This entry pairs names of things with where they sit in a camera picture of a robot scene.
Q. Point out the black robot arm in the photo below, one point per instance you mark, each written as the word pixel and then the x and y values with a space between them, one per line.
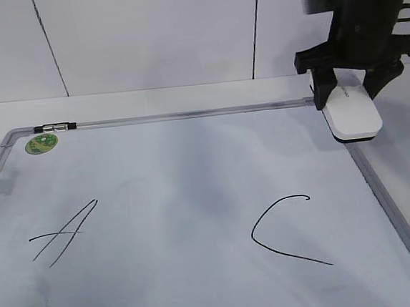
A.
pixel 369 6

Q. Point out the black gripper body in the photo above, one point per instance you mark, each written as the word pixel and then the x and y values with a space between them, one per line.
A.
pixel 356 42

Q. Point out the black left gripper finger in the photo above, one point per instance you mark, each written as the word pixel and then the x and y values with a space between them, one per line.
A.
pixel 324 82

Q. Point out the white board eraser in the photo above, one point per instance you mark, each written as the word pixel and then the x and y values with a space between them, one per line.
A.
pixel 349 111

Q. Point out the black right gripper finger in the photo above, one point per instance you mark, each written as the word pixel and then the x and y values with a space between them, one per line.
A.
pixel 378 77

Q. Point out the round green magnet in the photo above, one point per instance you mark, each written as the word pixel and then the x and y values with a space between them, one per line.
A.
pixel 41 144

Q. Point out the white board with grey frame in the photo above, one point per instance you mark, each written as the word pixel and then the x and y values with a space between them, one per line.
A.
pixel 247 207

